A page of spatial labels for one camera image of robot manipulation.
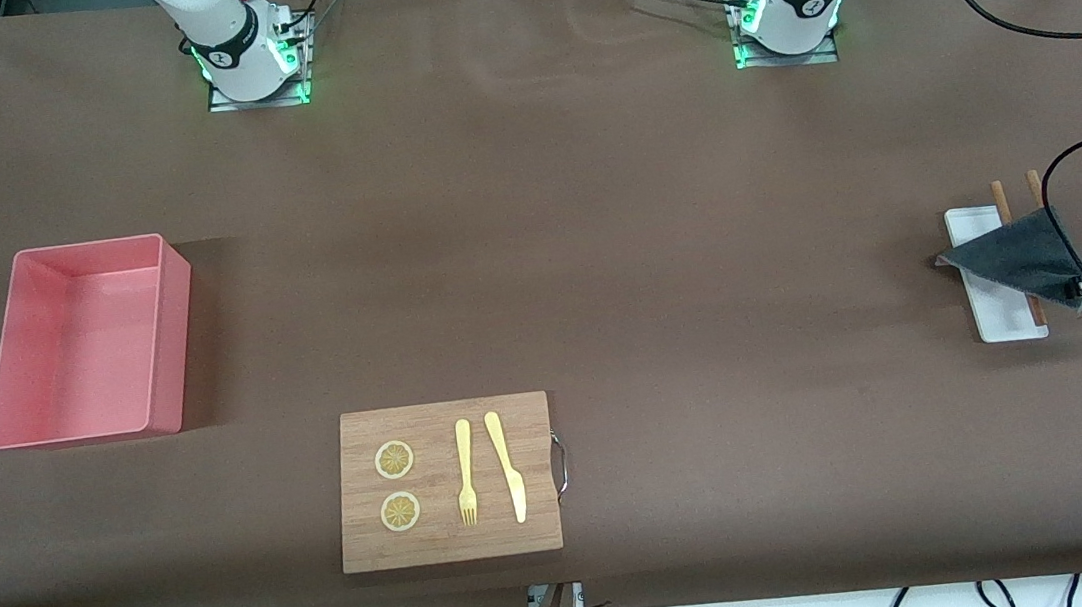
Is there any pink plastic bin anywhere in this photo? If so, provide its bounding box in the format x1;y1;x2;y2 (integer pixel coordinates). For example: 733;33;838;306
0;230;209;453

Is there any yellow plastic fork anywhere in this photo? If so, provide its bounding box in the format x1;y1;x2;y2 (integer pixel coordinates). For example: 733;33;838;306
450;419;482;528

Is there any white rectangular tray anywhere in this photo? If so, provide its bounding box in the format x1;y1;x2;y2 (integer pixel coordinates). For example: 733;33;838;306
942;200;1050;347

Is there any yellow plastic knife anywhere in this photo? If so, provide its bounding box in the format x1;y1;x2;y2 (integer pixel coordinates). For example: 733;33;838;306
483;409;530;527

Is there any small metal bracket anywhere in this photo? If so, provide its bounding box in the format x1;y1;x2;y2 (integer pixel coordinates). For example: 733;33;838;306
527;581;586;607

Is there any wooden cutting board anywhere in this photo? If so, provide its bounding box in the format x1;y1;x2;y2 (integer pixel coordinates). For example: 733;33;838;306
326;389;578;576

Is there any gray cloth pink lining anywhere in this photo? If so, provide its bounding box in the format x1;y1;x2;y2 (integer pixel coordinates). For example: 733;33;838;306
931;205;1082;328

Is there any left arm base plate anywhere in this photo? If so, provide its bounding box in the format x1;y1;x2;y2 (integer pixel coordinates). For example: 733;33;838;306
726;0;841;73

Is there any lemon slice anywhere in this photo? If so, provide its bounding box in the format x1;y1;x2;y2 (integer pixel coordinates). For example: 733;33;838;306
373;439;418;483
378;489;423;534

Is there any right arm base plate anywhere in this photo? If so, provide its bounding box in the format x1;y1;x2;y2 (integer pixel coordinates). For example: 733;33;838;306
197;6;317;115

